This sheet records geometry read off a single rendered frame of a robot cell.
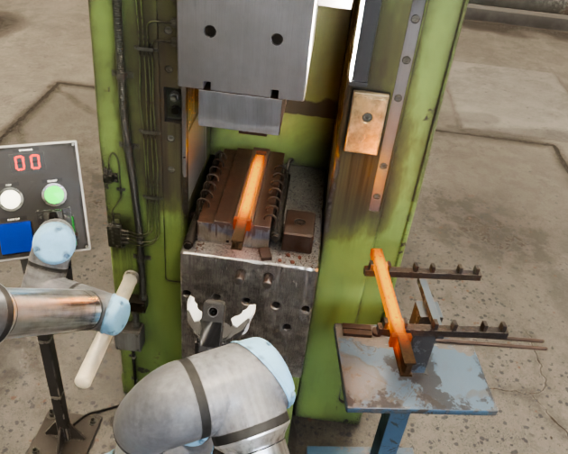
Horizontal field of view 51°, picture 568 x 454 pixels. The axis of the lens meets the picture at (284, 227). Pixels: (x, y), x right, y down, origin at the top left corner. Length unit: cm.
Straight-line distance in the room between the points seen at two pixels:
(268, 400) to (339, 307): 114
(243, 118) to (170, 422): 83
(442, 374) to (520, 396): 108
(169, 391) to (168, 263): 115
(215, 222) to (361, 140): 45
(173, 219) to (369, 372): 73
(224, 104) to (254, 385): 79
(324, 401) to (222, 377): 150
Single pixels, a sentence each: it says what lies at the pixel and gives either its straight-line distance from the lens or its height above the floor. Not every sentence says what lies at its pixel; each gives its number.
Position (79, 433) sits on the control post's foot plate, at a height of 5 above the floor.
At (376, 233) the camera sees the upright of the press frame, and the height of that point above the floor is 91.
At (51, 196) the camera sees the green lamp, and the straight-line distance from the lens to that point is 160.
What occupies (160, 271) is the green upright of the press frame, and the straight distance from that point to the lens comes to 199.
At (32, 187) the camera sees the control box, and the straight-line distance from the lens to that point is 160.
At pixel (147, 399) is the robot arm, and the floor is 127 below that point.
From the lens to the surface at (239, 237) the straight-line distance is 155.
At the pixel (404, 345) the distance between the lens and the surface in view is 137.
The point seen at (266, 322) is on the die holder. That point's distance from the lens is 178.
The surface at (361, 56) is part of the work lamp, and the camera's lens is 151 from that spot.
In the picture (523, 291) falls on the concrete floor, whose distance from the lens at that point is 331.
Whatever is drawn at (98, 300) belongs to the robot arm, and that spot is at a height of 118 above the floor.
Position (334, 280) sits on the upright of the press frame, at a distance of 191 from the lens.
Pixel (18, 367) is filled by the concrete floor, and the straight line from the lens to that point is 268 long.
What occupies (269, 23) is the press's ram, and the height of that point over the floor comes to 154.
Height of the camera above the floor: 195
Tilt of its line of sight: 36 degrees down
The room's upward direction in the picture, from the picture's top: 6 degrees clockwise
